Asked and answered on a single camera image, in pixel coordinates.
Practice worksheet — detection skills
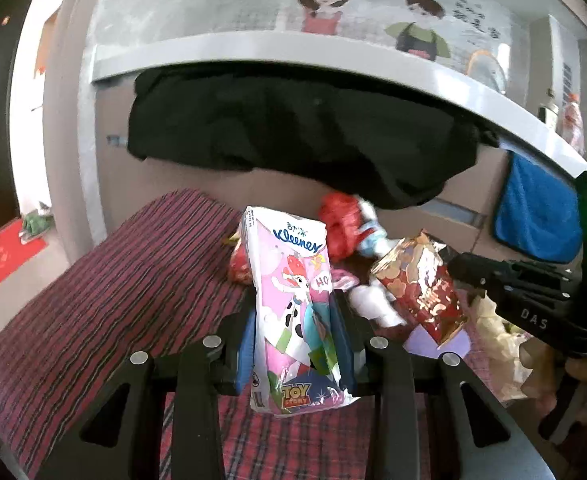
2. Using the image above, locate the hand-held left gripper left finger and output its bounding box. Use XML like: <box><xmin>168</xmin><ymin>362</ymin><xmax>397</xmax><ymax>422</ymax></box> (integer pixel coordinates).
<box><xmin>36</xmin><ymin>306</ymin><xmax>259</xmax><ymax>480</ymax></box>

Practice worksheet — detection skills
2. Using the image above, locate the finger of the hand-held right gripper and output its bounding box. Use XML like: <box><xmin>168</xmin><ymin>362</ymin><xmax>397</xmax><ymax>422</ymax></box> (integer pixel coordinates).
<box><xmin>446</xmin><ymin>252</ymin><xmax>580</xmax><ymax>295</ymax></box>

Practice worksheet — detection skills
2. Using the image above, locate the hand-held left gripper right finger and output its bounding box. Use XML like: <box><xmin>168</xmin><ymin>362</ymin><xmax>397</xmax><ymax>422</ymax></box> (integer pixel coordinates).
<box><xmin>331</xmin><ymin>290</ymin><xmax>557</xmax><ymax>480</ymax></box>

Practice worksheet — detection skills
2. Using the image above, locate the pale yellow plastic bag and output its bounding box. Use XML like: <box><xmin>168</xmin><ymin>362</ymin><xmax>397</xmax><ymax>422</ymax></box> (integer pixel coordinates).
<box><xmin>473</xmin><ymin>294</ymin><xmax>539</xmax><ymax>407</ymax></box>

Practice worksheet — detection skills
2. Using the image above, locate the pink printed tissue packet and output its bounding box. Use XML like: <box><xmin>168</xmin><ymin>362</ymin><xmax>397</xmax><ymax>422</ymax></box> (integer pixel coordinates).
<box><xmin>241</xmin><ymin>205</ymin><xmax>361</xmax><ymax>416</ymax></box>

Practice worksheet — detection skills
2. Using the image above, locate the red and gold snack packet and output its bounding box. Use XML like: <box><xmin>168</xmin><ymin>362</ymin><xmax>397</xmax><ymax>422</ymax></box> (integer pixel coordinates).
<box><xmin>368</xmin><ymin>230</ymin><xmax>467</xmax><ymax>351</ymax></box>

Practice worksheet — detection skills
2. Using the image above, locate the person's right hand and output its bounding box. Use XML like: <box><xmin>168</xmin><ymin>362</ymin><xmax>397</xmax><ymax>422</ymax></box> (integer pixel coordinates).
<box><xmin>518</xmin><ymin>340</ymin><xmax>587</xmax><ymax>392</ymax></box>

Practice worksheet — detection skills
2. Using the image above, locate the white crumpled tissue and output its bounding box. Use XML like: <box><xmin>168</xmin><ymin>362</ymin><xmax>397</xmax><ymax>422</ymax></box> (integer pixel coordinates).
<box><xmin>348</xmin><ymin>280</ymin><xmax>409</xmax><ymax>329</ymax></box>

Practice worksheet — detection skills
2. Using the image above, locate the blue towel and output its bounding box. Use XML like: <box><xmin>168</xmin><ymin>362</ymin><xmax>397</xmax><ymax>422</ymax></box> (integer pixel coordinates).
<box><xmin>491</xmin><ymin>150</ymin><xmax>587</xmax><ymax>267</ymax></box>

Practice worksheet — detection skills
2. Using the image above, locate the small red wrapper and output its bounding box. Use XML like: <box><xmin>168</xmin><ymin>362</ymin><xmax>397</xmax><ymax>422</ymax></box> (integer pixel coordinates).
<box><xmin>226</xmin><ymin>240</ymin><xmax>254</xmax><ymax>286</ymax></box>

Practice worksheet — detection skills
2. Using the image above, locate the white and blue crumpled wrapper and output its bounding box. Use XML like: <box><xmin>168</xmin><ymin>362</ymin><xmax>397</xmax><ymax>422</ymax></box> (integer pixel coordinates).
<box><xmin>356</xmin><ymin>200</ymin><xmax>399</xmax><ymax>257</ymax></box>

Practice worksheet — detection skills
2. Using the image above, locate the red plastic bag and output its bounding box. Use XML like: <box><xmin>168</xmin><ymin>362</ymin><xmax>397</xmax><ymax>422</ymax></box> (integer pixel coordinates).
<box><xmin>318</xmin><ymin>192</ymin><xmax>369</xmax><ymax>261</ymax></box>

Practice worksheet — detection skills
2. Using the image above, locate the red striped blanket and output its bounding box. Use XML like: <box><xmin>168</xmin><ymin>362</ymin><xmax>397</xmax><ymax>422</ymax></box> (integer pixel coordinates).
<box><xmin>0</xmin><ymin>187</ymin><xmax>539</xmax><ymax>480</ymax></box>

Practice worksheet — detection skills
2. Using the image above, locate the orange capped plastic bottle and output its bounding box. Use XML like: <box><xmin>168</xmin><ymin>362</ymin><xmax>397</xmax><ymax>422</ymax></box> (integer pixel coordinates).
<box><xmin>560</xmin><ymin>91</ymin><xmax>587</xmax><ymax>157</ymax></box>

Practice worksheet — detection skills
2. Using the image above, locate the beige cabinet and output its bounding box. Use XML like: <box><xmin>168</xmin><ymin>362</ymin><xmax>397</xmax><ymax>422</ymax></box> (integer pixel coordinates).
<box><xmin>94</xmin><ymin>79</ymin><xmax>587</xmax><ymax>283</ymax></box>

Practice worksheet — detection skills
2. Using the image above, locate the white appliance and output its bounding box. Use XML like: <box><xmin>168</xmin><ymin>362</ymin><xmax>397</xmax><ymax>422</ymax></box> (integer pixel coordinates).
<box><xmin>526</xmin><ymin>12</ymin><xmax>582</xmax><ymax>111</ymax></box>

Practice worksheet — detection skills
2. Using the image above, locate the black hanging cloth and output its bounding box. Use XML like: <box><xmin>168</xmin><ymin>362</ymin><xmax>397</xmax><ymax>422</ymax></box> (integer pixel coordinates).
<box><xmin>126</xmin><ymin>67</ymin><xmax>501</xmax><ymax>211</ymax></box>

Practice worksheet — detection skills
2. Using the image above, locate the green paper decoration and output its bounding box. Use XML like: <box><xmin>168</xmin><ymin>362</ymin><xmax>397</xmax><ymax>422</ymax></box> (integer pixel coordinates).
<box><xmin>18</xmin><ymin>202</ymin><xmax>55</xmax><ymax>241</ymax></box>

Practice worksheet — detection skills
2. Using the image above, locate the white ledge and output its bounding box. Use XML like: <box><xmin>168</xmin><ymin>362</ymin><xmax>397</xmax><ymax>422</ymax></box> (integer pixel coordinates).
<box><xmin>90</xmin><ymin>29</ymin><xmax>587</xmax><ymax>181</ymax></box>

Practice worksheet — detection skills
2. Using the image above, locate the cartoon wall sticker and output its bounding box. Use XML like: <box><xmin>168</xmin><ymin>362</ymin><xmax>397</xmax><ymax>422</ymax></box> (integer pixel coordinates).
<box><xmin>91</xmin><ymin>0</ymin><xmax>529</xmax><ymax>96</ymax></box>

